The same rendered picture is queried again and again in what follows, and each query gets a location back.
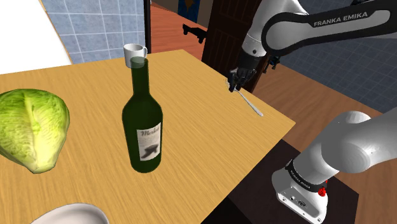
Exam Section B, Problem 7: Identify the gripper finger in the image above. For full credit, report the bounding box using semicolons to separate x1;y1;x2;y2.
228;69;240;93
238;76;251;92

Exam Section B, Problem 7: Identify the silver fork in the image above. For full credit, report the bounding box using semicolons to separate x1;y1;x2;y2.
224;77;265;118

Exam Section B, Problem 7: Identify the dark brown door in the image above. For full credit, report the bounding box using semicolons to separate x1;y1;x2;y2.
201;0;271;94

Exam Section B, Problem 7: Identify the wooden table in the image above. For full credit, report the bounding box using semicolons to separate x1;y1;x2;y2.
0;48;296;224

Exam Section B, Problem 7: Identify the dark green wine bottle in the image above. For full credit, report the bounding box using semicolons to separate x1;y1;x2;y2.
121;56;164;174

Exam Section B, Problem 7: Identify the white cup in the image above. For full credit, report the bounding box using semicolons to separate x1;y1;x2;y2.
123;43;149;68

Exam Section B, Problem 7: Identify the white plate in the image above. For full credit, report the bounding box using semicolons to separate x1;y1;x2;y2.
29;202;110;224

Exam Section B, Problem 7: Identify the green cabbage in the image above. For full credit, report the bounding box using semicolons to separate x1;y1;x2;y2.
0;88;71;174

